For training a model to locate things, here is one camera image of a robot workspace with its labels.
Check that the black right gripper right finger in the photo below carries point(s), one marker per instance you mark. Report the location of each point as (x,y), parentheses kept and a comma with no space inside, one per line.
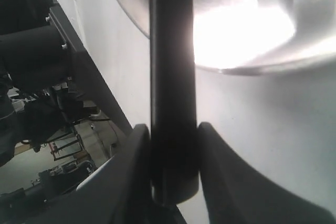
(235,192)

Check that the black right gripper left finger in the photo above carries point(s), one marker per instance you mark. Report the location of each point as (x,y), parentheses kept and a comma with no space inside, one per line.
(119,192)

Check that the black kitchen knife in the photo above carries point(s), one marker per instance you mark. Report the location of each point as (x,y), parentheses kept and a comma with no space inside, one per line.
(173,102)

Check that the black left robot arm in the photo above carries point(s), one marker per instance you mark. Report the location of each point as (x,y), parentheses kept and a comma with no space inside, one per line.
(34,60)

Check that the round steel plate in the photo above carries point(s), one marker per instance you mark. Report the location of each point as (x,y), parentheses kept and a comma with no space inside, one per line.
(236,37)

